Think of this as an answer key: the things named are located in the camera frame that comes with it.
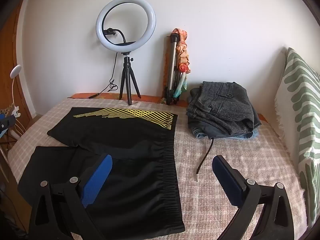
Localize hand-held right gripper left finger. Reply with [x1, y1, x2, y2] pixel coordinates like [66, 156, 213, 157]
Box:
[28, 154, 113, 240]

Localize white clip lamp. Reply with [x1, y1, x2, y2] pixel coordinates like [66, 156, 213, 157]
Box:
[9, 64, 22, 118]

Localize white ring light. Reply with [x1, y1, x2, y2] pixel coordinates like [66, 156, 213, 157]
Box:
[96, 0, 157, 53]

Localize pink plaid blanket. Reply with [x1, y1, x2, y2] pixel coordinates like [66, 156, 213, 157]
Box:
[7, 97, 308, 240]

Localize small black tripod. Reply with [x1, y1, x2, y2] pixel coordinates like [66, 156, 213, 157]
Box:
[119, 52, 142, 105]

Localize blue jeans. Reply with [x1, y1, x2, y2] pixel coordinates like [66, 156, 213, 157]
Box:
[189, 105, 262, 140]

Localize black drawstring cord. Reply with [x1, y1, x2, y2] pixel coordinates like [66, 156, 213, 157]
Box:
[196, 136, 214, 182]

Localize black ring light cable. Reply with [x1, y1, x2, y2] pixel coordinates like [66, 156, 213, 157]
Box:
[89, 53, 118, 99]

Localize folded silver tripod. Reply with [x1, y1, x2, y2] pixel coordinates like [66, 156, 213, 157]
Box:
[164, 35, 180, 105]

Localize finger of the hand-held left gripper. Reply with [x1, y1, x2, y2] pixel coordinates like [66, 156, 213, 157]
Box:
[0, 114, 16, 137]

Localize black gooseneck phone holder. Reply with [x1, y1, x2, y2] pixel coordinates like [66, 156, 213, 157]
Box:
[104, 27, 128, 46]

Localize green white patterned pillow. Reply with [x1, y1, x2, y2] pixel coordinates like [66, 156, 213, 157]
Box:
[274, 47, 320, 228]

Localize grey tweed pants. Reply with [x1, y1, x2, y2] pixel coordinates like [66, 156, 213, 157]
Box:
[186, 81, 255, 133]

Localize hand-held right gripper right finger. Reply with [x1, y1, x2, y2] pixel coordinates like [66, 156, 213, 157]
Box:
[212, 155, 295, 240]

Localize wooden door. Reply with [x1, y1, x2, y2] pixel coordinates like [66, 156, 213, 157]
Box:
[0, 5, 33, 120]

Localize folded tripod with orange cloth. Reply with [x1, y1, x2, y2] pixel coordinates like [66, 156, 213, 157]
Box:
[171, 28, 192, 98]

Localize black pants with yellow print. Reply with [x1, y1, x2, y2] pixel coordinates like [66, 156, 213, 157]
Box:
[17, 107, 186, 235]

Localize dark folded pants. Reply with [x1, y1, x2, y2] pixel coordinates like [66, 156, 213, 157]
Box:
[188, 121, 250, 138]

